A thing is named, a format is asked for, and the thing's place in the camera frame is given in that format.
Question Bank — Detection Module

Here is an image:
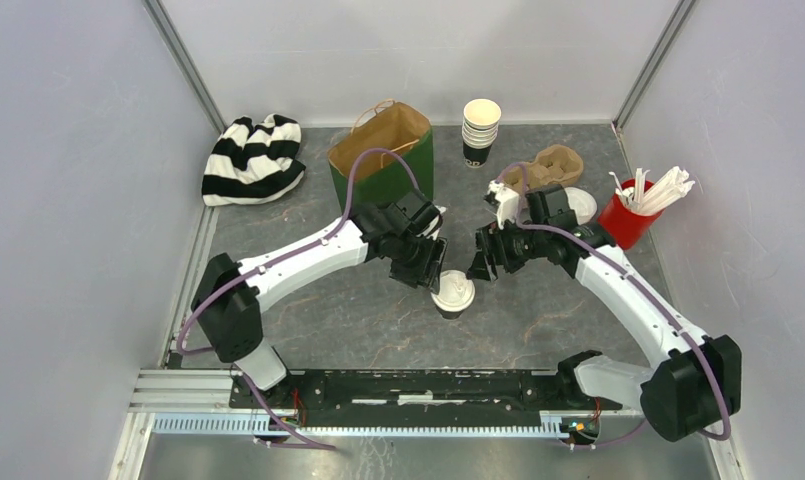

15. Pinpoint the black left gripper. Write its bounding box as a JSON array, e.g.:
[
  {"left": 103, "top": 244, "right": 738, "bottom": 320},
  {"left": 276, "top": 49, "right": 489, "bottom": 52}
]
[{"left": 389, "top": 231, "right": 449, "bottom": 295}]

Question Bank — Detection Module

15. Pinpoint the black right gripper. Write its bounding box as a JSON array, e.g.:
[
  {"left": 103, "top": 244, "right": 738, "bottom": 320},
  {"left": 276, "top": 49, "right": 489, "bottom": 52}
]
[{"left": 464, "top": 213, "right": 548, "bottom": 282}]

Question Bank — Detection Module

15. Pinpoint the single paper coffee cup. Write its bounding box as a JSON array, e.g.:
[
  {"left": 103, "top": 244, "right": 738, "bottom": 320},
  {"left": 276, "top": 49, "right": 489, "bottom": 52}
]
[{"left": 436, "top": 306, "right": 465, "bottom": 320}]

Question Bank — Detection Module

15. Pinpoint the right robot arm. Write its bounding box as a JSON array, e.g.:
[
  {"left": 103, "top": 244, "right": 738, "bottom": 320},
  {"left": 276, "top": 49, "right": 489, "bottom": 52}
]
[{"left": 467, "top": 181, "right": 742, "bottom": 442}]

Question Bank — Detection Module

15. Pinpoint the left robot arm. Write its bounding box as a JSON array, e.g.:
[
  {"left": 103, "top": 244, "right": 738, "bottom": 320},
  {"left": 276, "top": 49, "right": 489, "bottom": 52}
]
[{"left": 186, "top": 191, "right": 448, "bottom": 408}]

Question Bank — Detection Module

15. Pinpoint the brown cardboard cup carrier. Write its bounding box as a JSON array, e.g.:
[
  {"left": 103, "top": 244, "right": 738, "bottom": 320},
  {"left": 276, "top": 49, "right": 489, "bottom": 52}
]
[{"left": 500, "top": 144, "right": 584, "bottom": 193}]

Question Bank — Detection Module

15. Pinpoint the green brown paper bag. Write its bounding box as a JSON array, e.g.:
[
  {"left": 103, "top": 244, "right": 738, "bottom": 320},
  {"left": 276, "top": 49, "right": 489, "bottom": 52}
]
[{"left": 328, "top": 99, "right": 435, "bottom": 209}]

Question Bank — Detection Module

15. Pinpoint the stack of paper cups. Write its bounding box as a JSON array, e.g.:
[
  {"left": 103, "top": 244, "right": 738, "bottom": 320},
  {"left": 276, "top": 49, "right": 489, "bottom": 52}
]
[{"left": 461, "top": 98, "right": 502, "bottom": 168}]

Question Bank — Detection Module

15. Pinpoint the red cup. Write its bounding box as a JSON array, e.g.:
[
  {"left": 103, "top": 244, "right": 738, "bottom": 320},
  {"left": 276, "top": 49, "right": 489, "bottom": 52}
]
[{"left": 597, "top": 194, "right": 663, "bottom": 250}]

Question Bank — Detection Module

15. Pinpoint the white wrapped straws bundle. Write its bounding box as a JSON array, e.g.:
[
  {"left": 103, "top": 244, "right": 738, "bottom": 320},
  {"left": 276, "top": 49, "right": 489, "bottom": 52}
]
[{"left": 609, "top": 166, "right": 695, "bottom": 216}]

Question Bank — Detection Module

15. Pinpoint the black white striped cloth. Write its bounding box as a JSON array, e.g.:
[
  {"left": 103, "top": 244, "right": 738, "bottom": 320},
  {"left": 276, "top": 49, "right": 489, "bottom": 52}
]
[{"left": 201, "top": 113, "right": 306, "bottom": 207}]

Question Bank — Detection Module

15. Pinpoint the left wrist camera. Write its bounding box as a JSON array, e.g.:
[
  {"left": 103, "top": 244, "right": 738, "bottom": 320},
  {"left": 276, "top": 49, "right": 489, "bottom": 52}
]
[{"left": 422, "top": 206, "right": 447, "bottom": 239}]

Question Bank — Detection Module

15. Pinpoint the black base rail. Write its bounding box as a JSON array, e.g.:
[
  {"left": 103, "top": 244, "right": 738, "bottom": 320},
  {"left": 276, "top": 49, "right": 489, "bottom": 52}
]
[{"left": 262, "top": 369, "right": 622, "bottom": 428}]

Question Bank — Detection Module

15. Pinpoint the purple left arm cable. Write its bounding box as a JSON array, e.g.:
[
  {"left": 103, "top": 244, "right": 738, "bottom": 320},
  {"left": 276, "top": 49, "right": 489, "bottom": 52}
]
[{"left": 176, "top": 147, "right": 424, "bottom": 452}]

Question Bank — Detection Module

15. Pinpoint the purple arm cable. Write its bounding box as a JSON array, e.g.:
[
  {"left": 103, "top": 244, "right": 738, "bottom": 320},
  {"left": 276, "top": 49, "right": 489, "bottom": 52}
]
[
  {"left": 176, "top": 147, "right": 424, "bottom": 452},
  {"left": 495, "top": 161, "right": 733, "bottom": 452}
]

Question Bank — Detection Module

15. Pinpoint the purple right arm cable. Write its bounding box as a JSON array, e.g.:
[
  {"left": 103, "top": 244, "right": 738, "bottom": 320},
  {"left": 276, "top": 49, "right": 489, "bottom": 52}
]
[{"left": 495, "top": 161, "right": 733, "bottom": 452}]

